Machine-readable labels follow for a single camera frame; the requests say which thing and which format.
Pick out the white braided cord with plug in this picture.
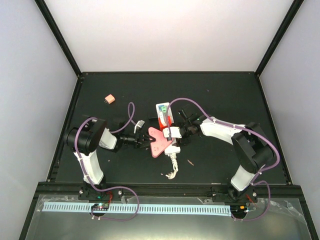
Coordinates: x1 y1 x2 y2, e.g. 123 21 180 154
164 153 180 181

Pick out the light blue slotted cable duct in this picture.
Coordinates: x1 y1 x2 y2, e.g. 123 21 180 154
42 202 232 217

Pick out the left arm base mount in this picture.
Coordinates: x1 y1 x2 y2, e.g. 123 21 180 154
77 182 124 202

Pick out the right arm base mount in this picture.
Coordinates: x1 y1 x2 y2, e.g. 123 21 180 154
208 184 257 204

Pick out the red plug adapter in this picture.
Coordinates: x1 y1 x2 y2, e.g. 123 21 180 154
158 115 172 131

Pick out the right controller board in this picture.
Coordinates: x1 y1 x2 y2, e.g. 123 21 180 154
230 205 250 214

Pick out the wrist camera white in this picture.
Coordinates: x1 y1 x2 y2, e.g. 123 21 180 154
133 120 145 134
162 126 182 139

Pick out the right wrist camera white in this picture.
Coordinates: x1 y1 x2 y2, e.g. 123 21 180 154
162 126 182 139

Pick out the pink triangular socket adapter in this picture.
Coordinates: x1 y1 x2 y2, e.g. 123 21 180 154
148 127 173 158

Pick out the left controller board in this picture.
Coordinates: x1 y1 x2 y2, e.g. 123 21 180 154
91 203 110 212

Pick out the small pink plug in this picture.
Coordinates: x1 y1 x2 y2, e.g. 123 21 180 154
104 94 116 105

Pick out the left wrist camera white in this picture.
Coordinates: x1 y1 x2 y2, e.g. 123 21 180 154
133 120 145 134

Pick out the white plug on strip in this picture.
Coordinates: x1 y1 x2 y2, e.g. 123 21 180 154
159 111 166 126

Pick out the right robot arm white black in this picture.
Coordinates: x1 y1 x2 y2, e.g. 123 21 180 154
174 108 280 202

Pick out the green plug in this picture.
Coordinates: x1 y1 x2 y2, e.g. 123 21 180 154
161 106 167 113

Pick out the controller board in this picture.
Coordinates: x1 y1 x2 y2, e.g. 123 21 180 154
91 203 110 212
230 205 250 214

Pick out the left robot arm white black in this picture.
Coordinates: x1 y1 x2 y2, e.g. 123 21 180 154
64 117 156 200

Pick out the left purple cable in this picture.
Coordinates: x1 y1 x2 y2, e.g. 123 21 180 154
74 101 140 222

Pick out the white power strip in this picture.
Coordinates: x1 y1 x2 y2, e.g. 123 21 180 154
155 102 182 156

